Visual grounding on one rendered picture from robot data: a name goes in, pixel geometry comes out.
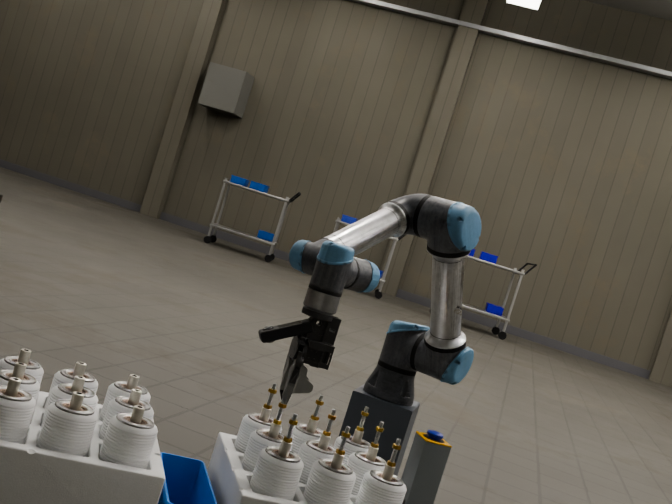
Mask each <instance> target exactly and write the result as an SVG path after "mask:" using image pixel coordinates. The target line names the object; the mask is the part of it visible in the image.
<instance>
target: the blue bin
mask: <svg viewBox="0 0 672 504"><path fill-rule="evenodd" d="M160 457H161V460H162V464H163V470H164V474H165V482H164V485H163V488H162V492H161V495H160V498H159V501H158V504H217V501H216V498H215V495H214V491H213V488H212V485H211V482H210V478H209V475H208V472H207V469H206V466H205V463H204V462H203V461H201V460H198V459H193V458H188V457H184V456H179V455H174V454H170V453H165V452H160Z"/></svg>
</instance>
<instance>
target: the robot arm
mask: <svg viewBox="0 0 672 504"><path fill-rule="evenodd" d="M403 234H408V235H414V236H418V237H421V238H424V239H427V251H428V253H429V254H431V255H432V286H431V317H430V327H428V326H423V325H419V324H414V323H409V322H404V321H398V320H395V321H393V322H391V324H390V326H389V329H388V332H387V333H386V334H387V335H386V338H385V341H384V345H383V348H382V351H381V354H380V357H379V360H378V364H377V366H376V368H375V369H374V371H373V372H372V373H371V375H370V376H369V378H368V379H367V381H366V382H365V385H364V388H363V390H364V391H365V392H367V393H368V394H370V395H372V396H374V397H377V398H379V399H382V400H384V401H387V402H390V403H394V404H398V405H403V406H412V405H413V401H414V379H415V375H416V372H417V371H418V372H421V373H423V374H425V375H428V376H430V377H433V378H435V379H438V380H440V381H441V382H445V383H448V384H451V385H455V384H457V383H459V382H460V381H461V380H462V379H463V378H464V377H465V376H466V374H467V373H468V371H469V369H470V367H471V365H472V362H473V358H474V352H473V350H472V349H471V348H470V347H466V336H465V334H464V333H463V332H462V331H461V323H462V303H463V283H464V264H465V257H466V256H467V255H469V254H470V252H471V250H473V249H474V248H475V247H476V245H477V243H478V241H479V236H480V235H481V219H480V216H479V213H478V212H477V210H475V208H473V207H472V206H469V205H466V204H464V203H462V202H455V201H451V200H447V199H443V198H440V197H436V196H432V195H429V194H411V195H406V196H402V197H399V198H396V199H393V200H391V201H388V202H386V203H384V204H382V205H381V206H380V207H379V209H378V211H377V212H375V213H372V214H370V215H368V216H366V217H364V218H362V219H360V220H358V221H356V222H354V223H352V224H350V225H348V226H346V227H344V228H342V229H340V230H338V231H336V232H334V233H332V234H330V235H328V236H326V237H324V238H322V239H320V240H318V241H316V242H311V241H309V240H307V241H306V240H299V241H297V242H296V243H294V245H293V246H292V248H291V250H290V253H289V262H290V265H291V266H292V267H293V268H294V269H296V270H299V271H301V272H302V273H304V274H309V275H312V277H311V280H310V283H309V286H308V289H307V292H306V296H305V299H304V302H303V304H304V305H305V306H303V308H302V311H301V312H302V313H304V314H306V315H308V316H310V317H309V318H308V319H304V320H299V321H295V322H290V323H286V324H281V325H277V326H266V327H264V328H263V329H260V330H259V331H258V333H259V338H260V340H261V341H262V342H263V343H272V342H274V341H275V340H280V339H284V338H289V337H293V339H292V341H291V344H290V348H289V352H288V355H287V359H286V362H285V366H284V370H283V375H282V380H281V385H280V390H279V391H280V396H281V399H282V397H283V402H284V404H285V405H287V403H288V401H289V399H290V397H291V395H292V394H293V393H310V392H312V390H313V384H312V383H311V382H310V381H309V379H308V377H307V372H308V369H307V367H306V366H305V365H304V364H303V363H305V364H309V365H310V366H312V367H316V368H323V369H326V370H328V368H329V365H330V362H331V359H332V355H333V352H334V349H335V347H334V342H335V339H336V336H337V332H338V329H339V326H340V323H341V319H339V318H338V317H336V316H332V315H333V314H336V311H337V308H338V305H339V302H340V299H341V295H342V292H343V289H348V290H352V291H356V292H358V293H361V292H365V293H366V292H370V291H372V290H374V289H375V288H376V287H377V285H378V283H379V280H380V271H379V269H378V267H377V266H376V265H375V264H374V263H373V262H370V261H369V260H367V259H360V258H357V257H354V256H356V255H357V254H359V253H361V252H363V251H365V250H367V249H369V248H371V247H372V246H374V245H376V244H378V243H380V242H382V241H384V240H385V239H387V238H389V237H399V236H401V235H403ZM317 321H319V323H318V324H316V322H317ZM330 354H331V355H330ZM328 360H329V362H328ZM327 363H328V364H327Z"/></svg>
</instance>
